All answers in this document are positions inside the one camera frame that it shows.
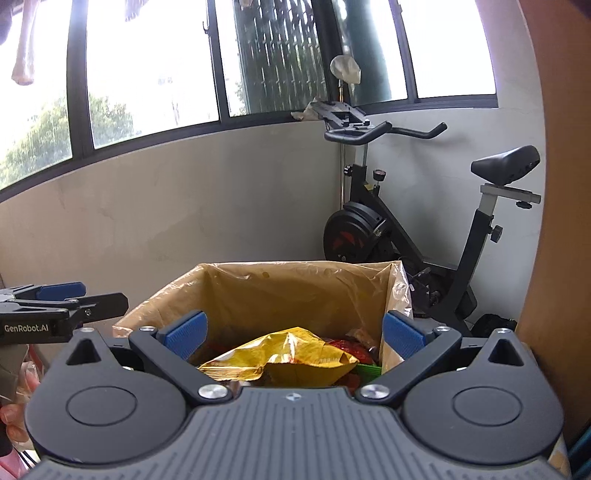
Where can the metal pole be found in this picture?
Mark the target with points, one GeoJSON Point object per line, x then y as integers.
{"type": "Point", "coordinates": [341, 161]}

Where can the crumpled beige cloth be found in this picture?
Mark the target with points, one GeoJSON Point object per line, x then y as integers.
{"type": "Point", "coordinates": [304, 110]}

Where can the green metal lattice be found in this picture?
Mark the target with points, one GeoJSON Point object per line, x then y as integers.
{"type": "Point", "coordinates": [277, 55]}

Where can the black window frame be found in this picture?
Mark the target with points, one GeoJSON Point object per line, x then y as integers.
{"type": "Point", "coordinates": [76, 92]}

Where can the yellow snack bag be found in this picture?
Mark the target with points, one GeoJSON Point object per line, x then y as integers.
{"type": "Point", "coordinates": [295, 355]}

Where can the red snack packet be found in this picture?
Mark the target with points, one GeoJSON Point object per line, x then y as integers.
{"type": "Point", "coordinates": [355, 350]}

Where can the beige hanging sock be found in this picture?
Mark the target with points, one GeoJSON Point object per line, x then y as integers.
{"type": "Point", "coordinates": [25, 55]}

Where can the plastic-lined cardboard box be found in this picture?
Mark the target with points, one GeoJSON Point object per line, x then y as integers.
{"type": "Point", "coordinates": [286, 295]}

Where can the black bag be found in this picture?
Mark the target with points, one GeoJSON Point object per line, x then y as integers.
{"type": "Point", "coordinates": [494, 325]}

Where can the grey hanging cloth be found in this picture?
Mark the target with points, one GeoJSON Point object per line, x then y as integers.
{"type": "Point", "coordinates": [135, 9]}

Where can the green column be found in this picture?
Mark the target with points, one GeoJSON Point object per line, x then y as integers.
{"type": "Point", "coordinates": [367, 50]}

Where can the beige plastic bag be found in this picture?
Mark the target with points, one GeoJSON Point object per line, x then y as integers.
{"type": "Point", "coordinates": [345, 69]}

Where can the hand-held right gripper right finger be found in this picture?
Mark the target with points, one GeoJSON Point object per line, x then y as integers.
{"type": "Point", "coordinates": [404, 334]}

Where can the green tree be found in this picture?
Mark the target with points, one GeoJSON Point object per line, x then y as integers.
{"type": "Point", "coordinates": [37, 138]}

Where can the black exercise bike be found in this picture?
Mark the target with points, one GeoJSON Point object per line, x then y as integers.
{"type": "Point", "coordinates": [461, 277]}

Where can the blue object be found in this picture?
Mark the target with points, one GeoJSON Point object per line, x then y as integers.
{"type": "Point", "coordinates": [581, 461]}

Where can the brown wooden panel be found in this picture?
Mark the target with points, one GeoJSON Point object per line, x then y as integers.
{"type": "Point", "coordinates": [563, 230]}

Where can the green snack box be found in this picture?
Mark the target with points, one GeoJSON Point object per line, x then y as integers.
{"type": "Point", "coordinates": [364, 370]}

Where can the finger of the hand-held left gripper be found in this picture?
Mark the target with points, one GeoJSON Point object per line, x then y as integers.
{"type": "Point", "coordinates": [60, 290]}
{"type": "Point", "coordinates": [106, 304]}

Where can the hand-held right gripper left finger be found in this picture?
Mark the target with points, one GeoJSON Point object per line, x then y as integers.
{"type": "Point", "coordinates": [187, 334]}

